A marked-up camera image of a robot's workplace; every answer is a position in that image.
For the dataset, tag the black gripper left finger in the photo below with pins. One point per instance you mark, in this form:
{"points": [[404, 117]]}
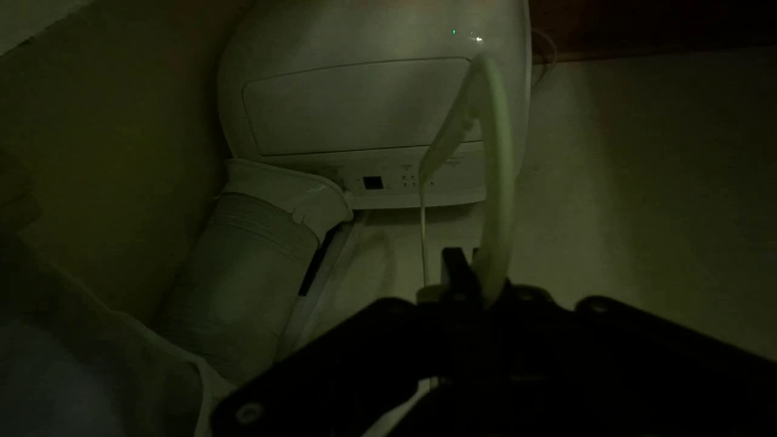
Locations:
{"points": [[458, 271]]}

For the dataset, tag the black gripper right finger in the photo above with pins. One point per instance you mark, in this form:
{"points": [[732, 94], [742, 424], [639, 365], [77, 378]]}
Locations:
{"points": [[616, 372]]}

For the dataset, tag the white clothes hanger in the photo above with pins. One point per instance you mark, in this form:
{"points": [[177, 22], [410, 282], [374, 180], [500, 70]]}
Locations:
{"points": [[500, 179]]}

